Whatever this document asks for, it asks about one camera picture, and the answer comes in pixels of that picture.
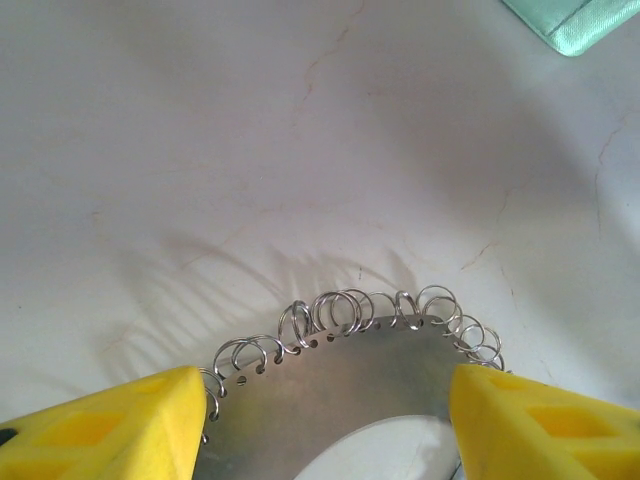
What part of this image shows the metal crescent keyring holder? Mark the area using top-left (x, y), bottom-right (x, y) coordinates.
top-left (198, 284), bottom-right (515, 480)

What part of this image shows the mint green zip case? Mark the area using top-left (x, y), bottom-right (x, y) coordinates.
top-left (501, 0), bottom-right (640, 58)

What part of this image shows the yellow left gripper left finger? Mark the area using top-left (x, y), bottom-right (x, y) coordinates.
top-left (0, 364), bottom-right (209, 480)

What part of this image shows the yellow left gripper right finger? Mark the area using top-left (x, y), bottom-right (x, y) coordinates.
top-left (447, 362), bottom-right (640, 480)

